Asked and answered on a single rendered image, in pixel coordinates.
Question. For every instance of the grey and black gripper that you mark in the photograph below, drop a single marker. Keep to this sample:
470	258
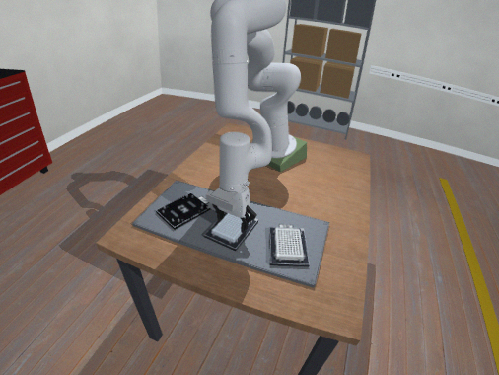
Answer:
243	208

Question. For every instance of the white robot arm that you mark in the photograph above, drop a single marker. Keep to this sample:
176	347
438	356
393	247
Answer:
230	45

